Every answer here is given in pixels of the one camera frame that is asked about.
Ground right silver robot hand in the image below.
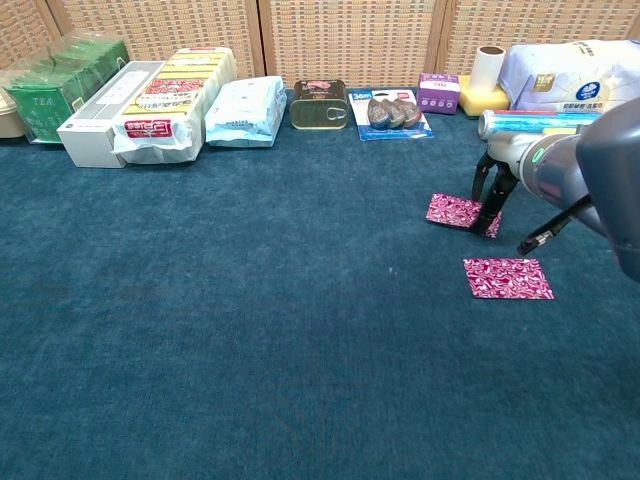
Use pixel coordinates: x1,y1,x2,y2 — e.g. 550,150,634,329
471,130,541,237

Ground blue cling wrap roll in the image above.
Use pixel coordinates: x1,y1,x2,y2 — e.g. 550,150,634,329
478,109,604,141

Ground white paper roll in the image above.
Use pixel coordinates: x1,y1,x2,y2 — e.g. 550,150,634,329
472,45,507,94

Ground small purple box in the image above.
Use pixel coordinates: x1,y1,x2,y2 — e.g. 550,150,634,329
416,72,461,115

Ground white tissue bag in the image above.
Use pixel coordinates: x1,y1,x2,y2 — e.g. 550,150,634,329
498,39,640,114

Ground blue blister pack brown items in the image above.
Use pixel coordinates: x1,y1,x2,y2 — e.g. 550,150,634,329
348,88,435,143

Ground woven wooden folding screen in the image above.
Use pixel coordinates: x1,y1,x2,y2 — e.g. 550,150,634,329
0,0,640,91

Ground black gold meat tin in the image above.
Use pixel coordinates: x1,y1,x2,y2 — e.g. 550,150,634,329
289,78,350,131

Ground light blue wet wipes pack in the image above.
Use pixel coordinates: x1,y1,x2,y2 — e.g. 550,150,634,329
203,75,287,149

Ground yellow scouring sponge multipack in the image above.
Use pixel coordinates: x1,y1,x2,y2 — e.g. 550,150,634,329
110,46,239,165

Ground blue carpet table cover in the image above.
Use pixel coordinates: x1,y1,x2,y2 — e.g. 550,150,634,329
0,87,640,480

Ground white power strip box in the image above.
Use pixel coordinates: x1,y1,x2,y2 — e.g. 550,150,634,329
56,60,169,169

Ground clear box green tea bags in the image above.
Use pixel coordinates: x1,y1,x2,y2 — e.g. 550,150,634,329
3,34,131,145

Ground beige lidded food container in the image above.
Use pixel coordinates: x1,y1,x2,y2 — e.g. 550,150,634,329
0,69,29,140

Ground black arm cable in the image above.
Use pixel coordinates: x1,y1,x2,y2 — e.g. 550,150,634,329
516,195,596,256

